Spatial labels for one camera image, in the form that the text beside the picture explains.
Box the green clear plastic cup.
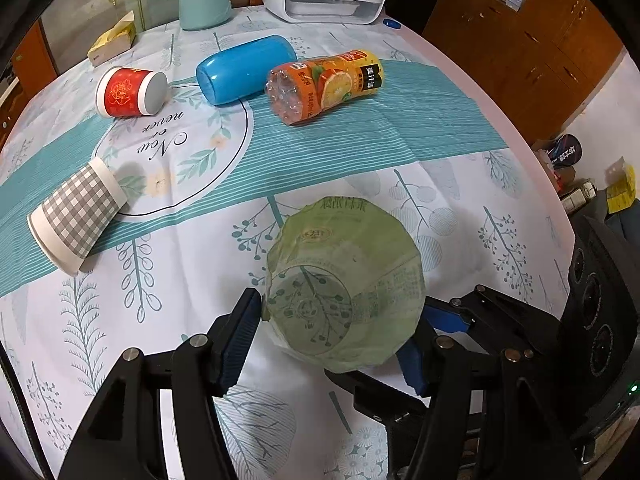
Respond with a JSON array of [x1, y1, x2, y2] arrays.
[[262, 196, 426, 373]]

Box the grey checked paper cup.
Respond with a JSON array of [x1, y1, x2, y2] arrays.
[[27, 157, 127, 276]]

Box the red white paper cup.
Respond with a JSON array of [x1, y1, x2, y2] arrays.
[[94, 66, 168, 118]]

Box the blue plastic cup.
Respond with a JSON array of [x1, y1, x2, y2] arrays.
[[195, 35, 297, 106]]

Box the leaf patterned tablecloth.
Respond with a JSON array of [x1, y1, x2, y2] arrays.
[[1, 8, 574, 470]]

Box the brown wooden cabinet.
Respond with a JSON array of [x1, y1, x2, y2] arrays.
[[422, 0, 623, 144]]

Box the orange juice bottle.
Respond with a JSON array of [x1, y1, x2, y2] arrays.
[[266, 49, 384, 125]]

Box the blue bottle cap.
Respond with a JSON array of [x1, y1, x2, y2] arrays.
[[383, 18, 401, 29]]

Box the yellow tissue box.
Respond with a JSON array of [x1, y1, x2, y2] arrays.
[[87, 11, 137, 67]]

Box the light teal ceramic canister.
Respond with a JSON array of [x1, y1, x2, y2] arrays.
[[178, 0, 232, 32]]

